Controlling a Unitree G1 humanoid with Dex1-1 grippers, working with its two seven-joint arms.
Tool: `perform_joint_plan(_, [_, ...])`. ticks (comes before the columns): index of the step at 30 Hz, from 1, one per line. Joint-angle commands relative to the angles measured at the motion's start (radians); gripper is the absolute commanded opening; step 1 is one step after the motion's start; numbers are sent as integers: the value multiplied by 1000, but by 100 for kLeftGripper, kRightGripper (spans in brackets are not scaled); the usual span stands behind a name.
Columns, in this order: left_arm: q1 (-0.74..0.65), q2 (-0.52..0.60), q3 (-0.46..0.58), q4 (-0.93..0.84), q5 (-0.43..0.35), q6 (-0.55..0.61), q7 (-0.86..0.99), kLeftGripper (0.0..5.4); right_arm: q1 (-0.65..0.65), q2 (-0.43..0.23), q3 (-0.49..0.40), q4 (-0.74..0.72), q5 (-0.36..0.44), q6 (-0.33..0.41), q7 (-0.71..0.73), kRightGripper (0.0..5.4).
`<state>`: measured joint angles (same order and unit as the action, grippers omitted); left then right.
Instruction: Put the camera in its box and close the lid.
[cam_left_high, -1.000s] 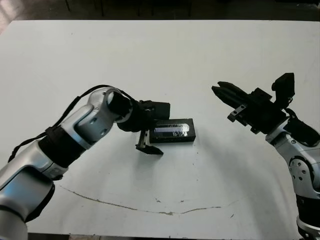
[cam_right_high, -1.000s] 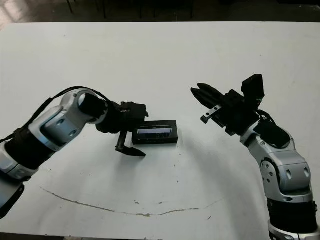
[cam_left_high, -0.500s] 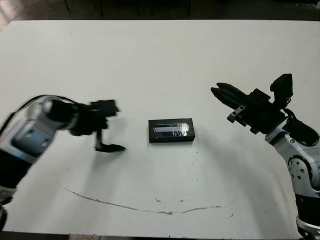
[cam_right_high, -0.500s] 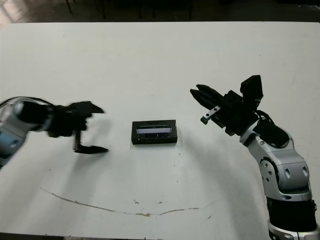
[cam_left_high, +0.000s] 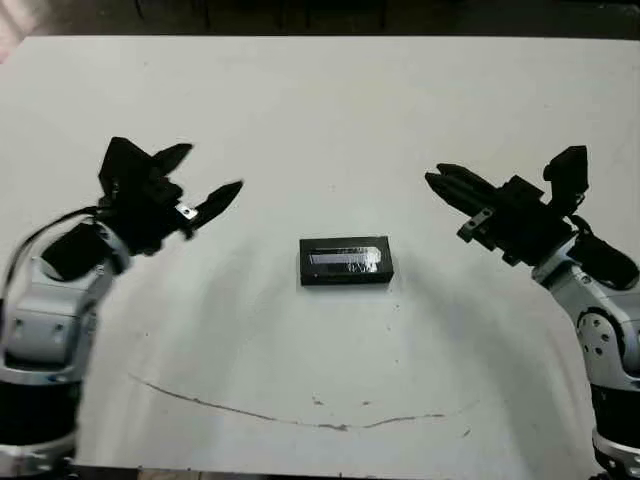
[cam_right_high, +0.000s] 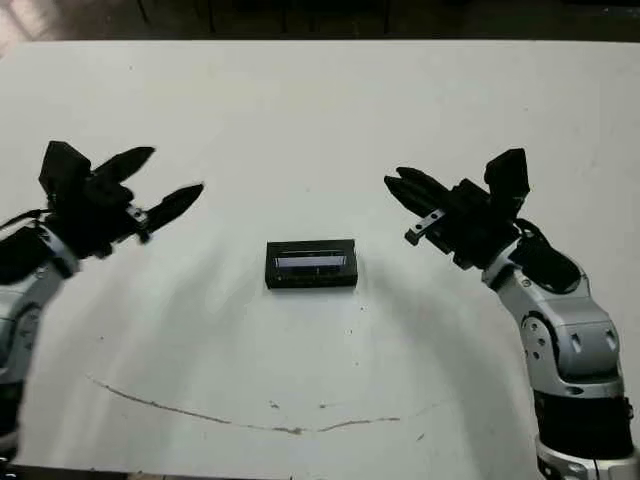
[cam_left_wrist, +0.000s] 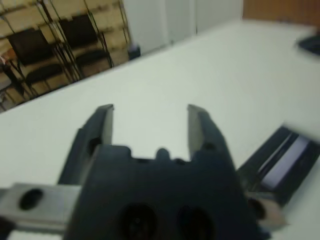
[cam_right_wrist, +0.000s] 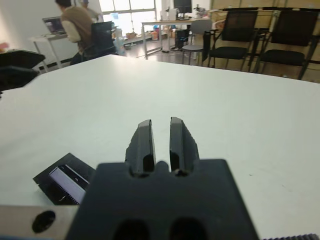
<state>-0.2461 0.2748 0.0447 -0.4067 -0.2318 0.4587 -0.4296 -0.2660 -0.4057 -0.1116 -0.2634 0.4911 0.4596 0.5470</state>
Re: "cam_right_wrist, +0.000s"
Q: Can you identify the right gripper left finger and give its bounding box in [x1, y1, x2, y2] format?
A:
[124, 118, 158, 176]

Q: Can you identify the grey plastic chair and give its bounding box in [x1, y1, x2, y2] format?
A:
[181, 19, 214, 65]

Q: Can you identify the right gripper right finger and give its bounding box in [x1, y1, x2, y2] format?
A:
[168, 116, 201, 175]

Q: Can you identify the seated person brown vest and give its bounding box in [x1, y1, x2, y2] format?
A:
[54, 0, 95, 66]

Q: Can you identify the black computer monitor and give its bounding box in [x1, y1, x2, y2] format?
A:
[173, 0, 193, 20]

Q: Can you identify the long wooden office desk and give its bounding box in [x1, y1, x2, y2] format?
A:
[140, 18, 201, 60]

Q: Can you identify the cardboard box with colourful items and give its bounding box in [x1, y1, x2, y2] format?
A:
[149, 24, 161, 41]

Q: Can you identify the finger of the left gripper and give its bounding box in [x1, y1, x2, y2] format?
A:
[0, 49, 47, 68]
[0, 66, 40, 93]

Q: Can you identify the small white desk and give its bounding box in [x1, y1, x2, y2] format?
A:
[28, 32, 77, 70]

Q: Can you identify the black mesh chair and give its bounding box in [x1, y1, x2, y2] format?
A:
[202, 9, 259, 73]
[257, 9, 320, 81]

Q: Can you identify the wooden crate with orange print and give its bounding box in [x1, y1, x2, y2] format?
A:
[210, 9, 230, 30]

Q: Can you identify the black office chair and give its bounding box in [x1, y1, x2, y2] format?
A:
[81, 20, 118, 60]

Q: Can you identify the white equipment box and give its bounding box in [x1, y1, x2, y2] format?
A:
[160, 8, 180, 21]

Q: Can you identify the open grey laptop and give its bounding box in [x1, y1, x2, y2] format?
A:
[41, 16, 68, 35]

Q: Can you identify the black computer tower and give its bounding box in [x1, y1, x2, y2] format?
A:
[175, 28, 190, 50]

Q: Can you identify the black box lid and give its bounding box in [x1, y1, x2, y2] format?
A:
[32, 152, 97, 207]

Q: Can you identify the person with cap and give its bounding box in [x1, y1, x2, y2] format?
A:
[79, 0, 104, 21]

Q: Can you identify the bright window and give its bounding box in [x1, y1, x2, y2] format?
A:
[98, 0, 156, 34]

